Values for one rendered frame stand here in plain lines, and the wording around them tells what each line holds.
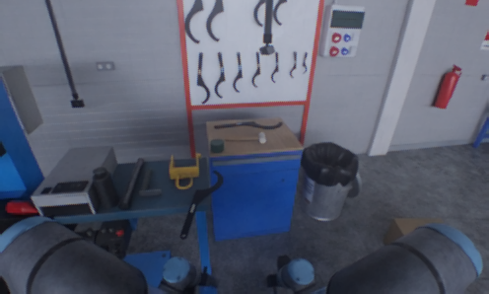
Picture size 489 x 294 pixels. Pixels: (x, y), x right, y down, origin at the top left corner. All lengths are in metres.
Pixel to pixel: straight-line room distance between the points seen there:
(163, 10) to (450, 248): 2.63
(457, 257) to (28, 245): 0.70
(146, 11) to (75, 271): 2.49
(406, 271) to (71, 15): 2.93
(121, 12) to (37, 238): 2.45
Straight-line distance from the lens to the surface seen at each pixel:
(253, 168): 1.91
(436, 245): 0.53
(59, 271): 0.48
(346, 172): 2.32
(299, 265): 1.01
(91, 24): 2.88
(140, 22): 2.76
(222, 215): 2.19
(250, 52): 2.76
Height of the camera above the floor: 1.90
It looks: 29 degrees down
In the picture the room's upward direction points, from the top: 1 degrees clockwise
